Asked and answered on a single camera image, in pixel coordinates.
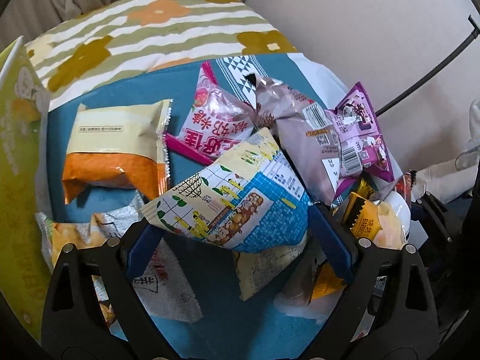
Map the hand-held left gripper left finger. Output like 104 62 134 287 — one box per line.
40 219 181 360

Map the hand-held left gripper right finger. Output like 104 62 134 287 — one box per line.
300 202 440 360

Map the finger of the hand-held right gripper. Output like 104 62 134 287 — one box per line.
409 191 456 244

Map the silver potato chip packet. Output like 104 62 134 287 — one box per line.
35 191 147 331

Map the blue white illustrated snack packet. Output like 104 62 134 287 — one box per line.
139 127 313 250

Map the green storage box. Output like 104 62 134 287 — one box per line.
0 35 51 340

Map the clear packet of pale snacks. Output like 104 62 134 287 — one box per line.
371 191 411 250

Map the yellow black-print snack packet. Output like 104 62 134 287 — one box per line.
343 191 379 241

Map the yellow-orange snack packet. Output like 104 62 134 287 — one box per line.
307 259 347 304

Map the white red-print snack packet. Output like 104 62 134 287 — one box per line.
133 240 205 325

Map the white cloth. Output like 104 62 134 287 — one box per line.
412 99 480 205

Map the white pinkish snack packet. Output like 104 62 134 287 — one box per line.
274 281 334 325

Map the purple snack packet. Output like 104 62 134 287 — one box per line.
325 82 395 200

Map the orange and cream snack packet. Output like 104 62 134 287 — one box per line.
61 99 173 205

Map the brown snack packet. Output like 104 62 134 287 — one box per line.
245 74 342 208

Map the blue patterned tablecloth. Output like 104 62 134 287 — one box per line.
45 52 413 349

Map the floral striped blanket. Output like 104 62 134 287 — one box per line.
24 0 297 111

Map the black cable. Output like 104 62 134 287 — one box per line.
375 14 480 118

